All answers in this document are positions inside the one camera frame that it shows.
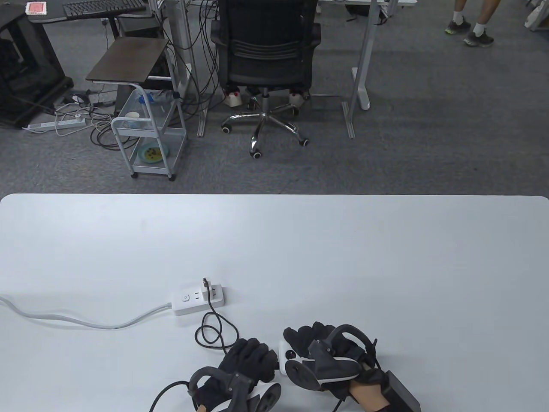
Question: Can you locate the white rolling cart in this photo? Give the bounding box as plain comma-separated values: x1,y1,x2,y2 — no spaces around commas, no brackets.
111,84,188,182

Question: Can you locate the person's right hand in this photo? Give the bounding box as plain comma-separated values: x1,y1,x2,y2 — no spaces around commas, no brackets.
283,322,389,402

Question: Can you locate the black wrist sensor box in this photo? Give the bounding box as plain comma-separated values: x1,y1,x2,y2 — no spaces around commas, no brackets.
382,370,422,412

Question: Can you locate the black charging cable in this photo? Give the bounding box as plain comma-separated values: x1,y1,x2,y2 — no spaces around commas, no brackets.
196,277,240,353

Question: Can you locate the person's left hand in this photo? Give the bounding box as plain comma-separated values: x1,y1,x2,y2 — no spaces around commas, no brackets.
191,338,281,412

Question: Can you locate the clear plastic bottle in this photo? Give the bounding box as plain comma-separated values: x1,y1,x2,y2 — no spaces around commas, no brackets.
138,90,180,105

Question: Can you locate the green plate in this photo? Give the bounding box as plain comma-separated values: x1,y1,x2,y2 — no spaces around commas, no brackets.
136,144,170,165

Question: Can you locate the white charger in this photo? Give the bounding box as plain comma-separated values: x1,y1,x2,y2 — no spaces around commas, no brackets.
202,277,224,301

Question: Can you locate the black keyboard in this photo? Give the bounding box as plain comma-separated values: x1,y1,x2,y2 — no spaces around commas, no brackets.
62,0,148,21

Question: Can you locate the white battery pack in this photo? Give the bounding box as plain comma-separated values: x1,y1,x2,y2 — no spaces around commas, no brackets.
278,340,310,375

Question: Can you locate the person's right forearm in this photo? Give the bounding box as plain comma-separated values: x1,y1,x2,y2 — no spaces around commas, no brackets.
350,382,389,412

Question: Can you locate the black cabinet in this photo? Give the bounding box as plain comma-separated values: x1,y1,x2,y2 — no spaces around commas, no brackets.
0,9,74,129

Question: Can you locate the black mesh office chair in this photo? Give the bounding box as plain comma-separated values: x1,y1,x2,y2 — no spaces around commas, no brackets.
209,0,323,160

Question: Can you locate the black and white controller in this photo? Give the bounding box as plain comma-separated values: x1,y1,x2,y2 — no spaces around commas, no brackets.
285,325,378,391
188,366,282,412

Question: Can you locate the white metal desk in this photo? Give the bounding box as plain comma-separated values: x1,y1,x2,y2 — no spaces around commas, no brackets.
150,0,419,139

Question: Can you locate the grey power strip cord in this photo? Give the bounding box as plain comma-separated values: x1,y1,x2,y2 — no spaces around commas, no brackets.
0,294,173,330

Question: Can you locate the bundle of floor cables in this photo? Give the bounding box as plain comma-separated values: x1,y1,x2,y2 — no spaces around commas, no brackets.
54,79,129,151

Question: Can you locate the brown side table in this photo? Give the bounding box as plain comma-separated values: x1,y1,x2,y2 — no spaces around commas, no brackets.
85,36,180,101

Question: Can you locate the white device housing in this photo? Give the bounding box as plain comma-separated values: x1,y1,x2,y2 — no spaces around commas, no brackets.
524,0,549,33

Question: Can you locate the black computer case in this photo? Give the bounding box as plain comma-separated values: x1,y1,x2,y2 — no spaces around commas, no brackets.
117,16,163,38

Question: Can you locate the long white floor power strip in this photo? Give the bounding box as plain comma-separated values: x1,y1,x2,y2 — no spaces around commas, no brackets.
22,118,86,133

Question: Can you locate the bundle of hanging black cables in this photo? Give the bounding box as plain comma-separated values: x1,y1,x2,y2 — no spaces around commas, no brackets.
165,0,228,118

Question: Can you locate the black desk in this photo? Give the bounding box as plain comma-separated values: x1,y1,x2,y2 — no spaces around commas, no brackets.
24,0,157,41

